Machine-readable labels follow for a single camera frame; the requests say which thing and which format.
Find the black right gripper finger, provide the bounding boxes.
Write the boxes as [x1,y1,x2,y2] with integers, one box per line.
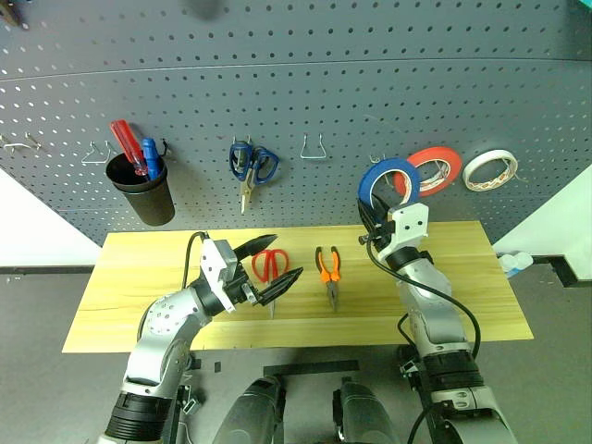
[370,191,393,219]
[355,195,378,228]

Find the orange black pliers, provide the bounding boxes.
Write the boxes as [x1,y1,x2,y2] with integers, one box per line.
[314,245,344,314]

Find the clear plastic bottle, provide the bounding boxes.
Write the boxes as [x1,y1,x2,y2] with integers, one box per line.
[498,250,534,279]

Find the black metal table frame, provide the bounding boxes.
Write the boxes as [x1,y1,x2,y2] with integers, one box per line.
[398,344,437,444]
[174,355,205,444]

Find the black floor tape strip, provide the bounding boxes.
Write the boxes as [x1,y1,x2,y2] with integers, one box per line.
[263,360,361,378]

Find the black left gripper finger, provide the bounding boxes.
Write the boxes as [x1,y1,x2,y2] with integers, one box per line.
[232,233,279,265]
[252,265,304,308]

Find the dark rounded grey shape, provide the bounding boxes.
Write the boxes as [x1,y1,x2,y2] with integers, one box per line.
[212,375,288,444]
[332,376,401,444]

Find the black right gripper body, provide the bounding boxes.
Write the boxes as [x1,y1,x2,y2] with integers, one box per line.
[359,214,397,250]

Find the black plastic cup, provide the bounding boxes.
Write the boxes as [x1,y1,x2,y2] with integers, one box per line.
[105,152,177,228]

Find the blue tape roll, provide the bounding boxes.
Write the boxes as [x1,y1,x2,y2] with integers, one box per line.
[357,156,423,210]

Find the blue handled scissors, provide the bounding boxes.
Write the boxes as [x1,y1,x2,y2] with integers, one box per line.
[228,140,281,216]

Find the blue handled screwdriver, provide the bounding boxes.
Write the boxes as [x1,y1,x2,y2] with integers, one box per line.
[141,137,164,183]

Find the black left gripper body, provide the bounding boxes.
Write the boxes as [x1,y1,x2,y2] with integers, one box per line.
[222,259,260,306]

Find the red handled scissors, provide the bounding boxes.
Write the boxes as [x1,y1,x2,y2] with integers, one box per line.
[250,247,291,321]

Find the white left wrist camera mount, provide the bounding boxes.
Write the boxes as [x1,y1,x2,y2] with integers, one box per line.
[199,238,240,313]

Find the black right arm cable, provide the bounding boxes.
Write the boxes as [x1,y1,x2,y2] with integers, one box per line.
[358,233,482,444]

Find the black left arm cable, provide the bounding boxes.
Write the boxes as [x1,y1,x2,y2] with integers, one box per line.
[136,230,212,344]

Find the red tape roll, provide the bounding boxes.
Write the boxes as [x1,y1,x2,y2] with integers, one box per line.
[393,145,463,198]

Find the grey perforated pegboard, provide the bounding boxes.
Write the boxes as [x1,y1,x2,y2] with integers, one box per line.
[0,0,592,247]

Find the red handled screwdriver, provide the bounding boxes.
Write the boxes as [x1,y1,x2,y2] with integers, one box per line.
[109,118,147,178]

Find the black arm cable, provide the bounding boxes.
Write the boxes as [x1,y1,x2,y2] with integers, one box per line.
[358,233,482,444]
[136,230,212,344]

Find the silver wire loop hook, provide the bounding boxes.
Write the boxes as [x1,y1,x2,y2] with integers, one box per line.
[300,132,327,161]
[80,139,119,167]

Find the white tape roll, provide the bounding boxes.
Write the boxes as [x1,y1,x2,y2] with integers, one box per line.
[462,148,520,192]

